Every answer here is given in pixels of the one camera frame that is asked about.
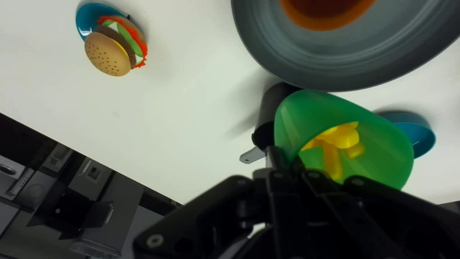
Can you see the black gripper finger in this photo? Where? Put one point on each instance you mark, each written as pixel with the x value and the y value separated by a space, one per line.
pixel 276 160

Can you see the green translucent plastic cup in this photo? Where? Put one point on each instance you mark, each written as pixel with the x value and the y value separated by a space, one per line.
pixel 374 144

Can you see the orange plastic cup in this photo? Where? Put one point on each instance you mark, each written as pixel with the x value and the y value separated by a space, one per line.
pixel 325 22

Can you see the grey oval plate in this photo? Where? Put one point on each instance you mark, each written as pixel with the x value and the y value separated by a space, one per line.
pixel 345 58

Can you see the teal pot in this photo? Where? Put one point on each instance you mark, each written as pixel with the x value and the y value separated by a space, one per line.
pixel 419 134

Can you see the toy burger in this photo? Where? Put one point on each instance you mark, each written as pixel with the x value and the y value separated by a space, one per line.
pixel 110 52

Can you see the small blue dish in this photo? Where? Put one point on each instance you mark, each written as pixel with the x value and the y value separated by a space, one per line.
pixel 88 19

